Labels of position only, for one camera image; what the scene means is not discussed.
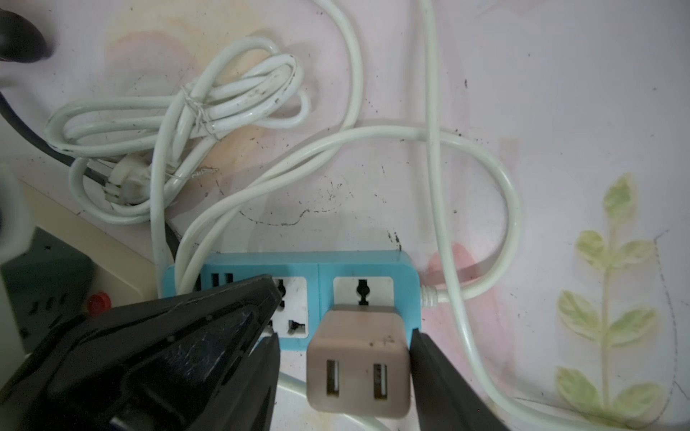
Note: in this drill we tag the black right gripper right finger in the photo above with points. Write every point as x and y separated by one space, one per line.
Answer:
444 400

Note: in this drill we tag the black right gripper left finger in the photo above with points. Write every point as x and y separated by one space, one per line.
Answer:
198 361

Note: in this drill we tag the brown usb charger plug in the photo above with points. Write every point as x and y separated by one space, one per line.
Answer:
358 363

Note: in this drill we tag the dark green cube adapter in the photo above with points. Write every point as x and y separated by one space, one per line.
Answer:
47 286

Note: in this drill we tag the beige red power strip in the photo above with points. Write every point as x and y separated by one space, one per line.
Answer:
122 276

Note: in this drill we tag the teal rectangular power strip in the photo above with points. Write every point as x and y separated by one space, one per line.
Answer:
311 283

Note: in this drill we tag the black orange screwdriver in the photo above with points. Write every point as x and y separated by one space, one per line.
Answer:
21 41

